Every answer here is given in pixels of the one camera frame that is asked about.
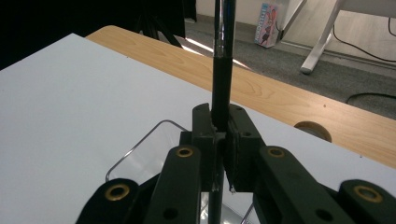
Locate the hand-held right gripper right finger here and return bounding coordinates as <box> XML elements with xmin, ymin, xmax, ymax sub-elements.
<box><xmin>223</xmin><ymin>104</ymin><xmax>266</xmax><ymax>194</ymax></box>

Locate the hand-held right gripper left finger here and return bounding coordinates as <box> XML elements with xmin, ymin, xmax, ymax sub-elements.
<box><xmin>179</xmin><ymin>103</ymin><xmax>226</xmax><ymax>191</ymax></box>

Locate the clear plastic container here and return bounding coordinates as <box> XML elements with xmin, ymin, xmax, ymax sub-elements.
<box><xmin>105</xmin><ymin>119</ymin><xmax>261</xmax><ymax>224</ymax></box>

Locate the black pen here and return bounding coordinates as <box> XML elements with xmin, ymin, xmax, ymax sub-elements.
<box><xmin>207</xmin><ymin>0</ymin><xmax>237</xmax><ymax>224</ymax></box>

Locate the wooden table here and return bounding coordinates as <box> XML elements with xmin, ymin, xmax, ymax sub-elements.
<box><xmin>86</xmin><ymin>25</ymin><xmax>396</xmax><ymax>170</ymax></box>

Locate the black tripod stand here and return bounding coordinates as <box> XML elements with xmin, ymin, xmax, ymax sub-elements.
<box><xmin>135</xmin><ymin>8</ymin><xmax>185</xmax><ymax>49</ymax></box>

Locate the colourful printed box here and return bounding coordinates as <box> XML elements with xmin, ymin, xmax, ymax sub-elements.
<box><xmin>253</xmin><ymin>2</ymin><xmax>281</xmax><ymax>49</ymax></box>

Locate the dark curtain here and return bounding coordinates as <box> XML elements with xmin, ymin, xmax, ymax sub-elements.
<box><xmin>0</xmin><ymin>0</ymin><xmax>198</xmax><ymax>71</ymax></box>

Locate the black cable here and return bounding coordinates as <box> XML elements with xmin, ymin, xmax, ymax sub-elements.
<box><xmin>345</xmin><ymin>91</ymin><xmax>396</xmax><ymax>105</ymax></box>
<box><xmin>332</xmin><ymin>23</ymin><xmax>396</xmax><ymax>63</ymax></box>

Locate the white table leg frame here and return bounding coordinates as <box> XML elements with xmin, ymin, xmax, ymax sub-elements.
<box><xmin>279</xmin><ymin>0</ymin><xmax>396</xmax><ymax>76</ymax></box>

